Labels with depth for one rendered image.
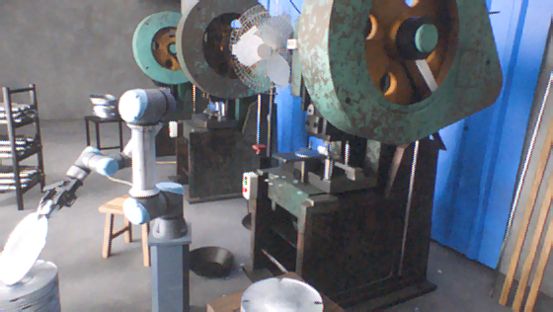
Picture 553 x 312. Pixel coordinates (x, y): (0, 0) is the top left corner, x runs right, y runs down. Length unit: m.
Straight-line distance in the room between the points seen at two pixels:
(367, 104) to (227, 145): 2.09
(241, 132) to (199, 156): 0.44
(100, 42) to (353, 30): 7.07
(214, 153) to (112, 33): 5.22
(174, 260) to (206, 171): 1.69
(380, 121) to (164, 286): 1.17
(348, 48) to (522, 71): 1.45
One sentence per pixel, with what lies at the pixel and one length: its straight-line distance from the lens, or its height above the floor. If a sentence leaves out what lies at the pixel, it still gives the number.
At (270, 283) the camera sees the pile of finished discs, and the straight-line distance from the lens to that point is 1.52.
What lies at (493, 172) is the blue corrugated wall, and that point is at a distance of 2.69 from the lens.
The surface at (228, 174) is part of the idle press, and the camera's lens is 3.43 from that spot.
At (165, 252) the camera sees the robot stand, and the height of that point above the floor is 0.40.
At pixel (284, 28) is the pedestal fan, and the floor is 1.45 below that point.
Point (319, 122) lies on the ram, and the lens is 1.82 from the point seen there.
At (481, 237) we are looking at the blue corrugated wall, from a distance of 2.82.
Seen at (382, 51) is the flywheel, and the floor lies 1.28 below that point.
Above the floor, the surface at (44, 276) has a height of 0.31.
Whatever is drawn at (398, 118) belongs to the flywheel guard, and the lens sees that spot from 1.55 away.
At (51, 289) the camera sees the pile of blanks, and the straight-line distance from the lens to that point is 1.86.
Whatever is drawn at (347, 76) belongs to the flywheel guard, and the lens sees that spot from 1.34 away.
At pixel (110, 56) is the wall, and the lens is 8.14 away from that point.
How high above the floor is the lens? 1.21
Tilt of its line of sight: 13 degrees down
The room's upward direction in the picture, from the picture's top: 3 degrees clockwise
